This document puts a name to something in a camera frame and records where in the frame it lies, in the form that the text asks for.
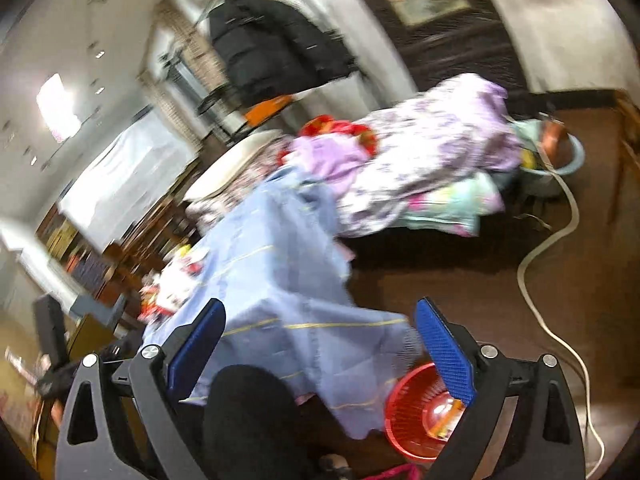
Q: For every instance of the cream pillow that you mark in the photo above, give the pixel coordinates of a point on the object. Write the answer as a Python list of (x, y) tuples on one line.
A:
[(230, 165)]

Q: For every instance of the red plastic basket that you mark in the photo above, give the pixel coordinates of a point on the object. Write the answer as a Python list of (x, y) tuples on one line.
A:
[(405, 410)]

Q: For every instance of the brown pot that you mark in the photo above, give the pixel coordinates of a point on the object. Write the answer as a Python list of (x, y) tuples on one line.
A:
[(556, 140)]

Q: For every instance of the white sheet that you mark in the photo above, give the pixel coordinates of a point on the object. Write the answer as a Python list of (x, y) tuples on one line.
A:
[(130, 175)]

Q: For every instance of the light blue basin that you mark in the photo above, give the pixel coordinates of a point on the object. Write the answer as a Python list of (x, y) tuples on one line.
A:
[(565, 167)]

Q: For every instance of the pink cloth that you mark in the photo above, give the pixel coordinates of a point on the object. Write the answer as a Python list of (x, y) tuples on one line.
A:
[(395, 472)]

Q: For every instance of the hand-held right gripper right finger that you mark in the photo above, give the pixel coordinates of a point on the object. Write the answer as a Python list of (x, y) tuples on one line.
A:
[(449, 355)]

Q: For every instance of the mint green blanket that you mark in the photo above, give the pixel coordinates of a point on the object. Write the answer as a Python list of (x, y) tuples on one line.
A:
[(450, 205)]

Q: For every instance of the black metal stand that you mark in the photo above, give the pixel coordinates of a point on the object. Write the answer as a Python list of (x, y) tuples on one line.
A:
[(215, 105)]

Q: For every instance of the beige patterned curtain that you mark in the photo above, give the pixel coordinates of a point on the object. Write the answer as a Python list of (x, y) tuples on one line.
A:
[(172, 105)]

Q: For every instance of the dark wooden cabinet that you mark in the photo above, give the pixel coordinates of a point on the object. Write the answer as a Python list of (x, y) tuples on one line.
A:
[(465, 50)]

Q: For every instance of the light blue cloth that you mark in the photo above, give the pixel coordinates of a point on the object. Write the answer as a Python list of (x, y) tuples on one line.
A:
[(280, 285)]

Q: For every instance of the person's leg in black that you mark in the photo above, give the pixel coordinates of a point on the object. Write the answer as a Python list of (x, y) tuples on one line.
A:
[(250, 425)]

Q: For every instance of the black jacket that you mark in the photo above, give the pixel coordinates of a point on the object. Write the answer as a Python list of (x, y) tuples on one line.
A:
[(270, 45)]

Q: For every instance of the red plastic bag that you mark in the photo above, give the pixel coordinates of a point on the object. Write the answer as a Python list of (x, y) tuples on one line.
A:
[(345, 127)]

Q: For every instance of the black rectangular object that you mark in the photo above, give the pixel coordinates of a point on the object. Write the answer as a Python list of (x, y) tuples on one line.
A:
[(50, 325)]

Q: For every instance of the lilac cloth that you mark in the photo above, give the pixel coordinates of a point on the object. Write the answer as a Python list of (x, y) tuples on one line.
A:
[(325, 160)]

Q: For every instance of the wooden bookshelf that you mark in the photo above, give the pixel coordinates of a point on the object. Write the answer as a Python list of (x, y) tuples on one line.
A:
[(90, 265)]

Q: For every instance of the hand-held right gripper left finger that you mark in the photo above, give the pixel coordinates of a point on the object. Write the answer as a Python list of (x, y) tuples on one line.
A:
[(196, 345)]

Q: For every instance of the purple floral quilt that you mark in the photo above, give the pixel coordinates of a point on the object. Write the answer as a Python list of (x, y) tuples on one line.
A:
[(430, 150)]

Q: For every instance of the pile of crumpled wrappers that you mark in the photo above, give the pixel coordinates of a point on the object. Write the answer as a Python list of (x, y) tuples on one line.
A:
[(170, 285)]

